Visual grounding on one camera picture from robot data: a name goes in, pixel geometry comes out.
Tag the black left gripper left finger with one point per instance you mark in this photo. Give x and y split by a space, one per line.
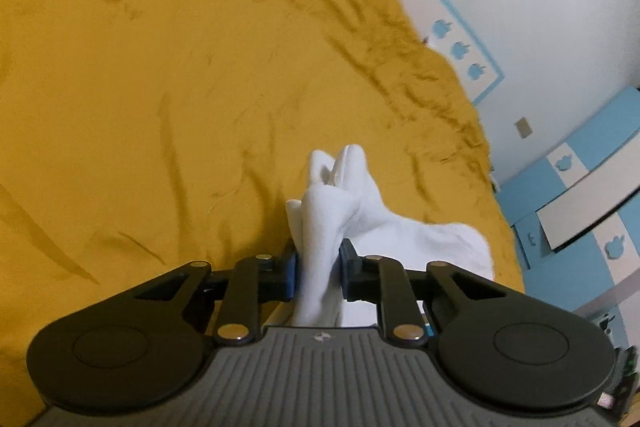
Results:
243 291

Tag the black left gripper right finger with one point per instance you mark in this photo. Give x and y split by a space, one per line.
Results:
393 290

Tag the white t-shirt with blue print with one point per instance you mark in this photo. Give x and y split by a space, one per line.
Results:
342 201

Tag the mustard yellow bed blanket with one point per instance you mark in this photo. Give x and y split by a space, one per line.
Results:
138 135

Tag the blue white wardrobe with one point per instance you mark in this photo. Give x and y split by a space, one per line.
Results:
575 217

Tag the beige wall switch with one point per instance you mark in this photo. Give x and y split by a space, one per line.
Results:
523 127

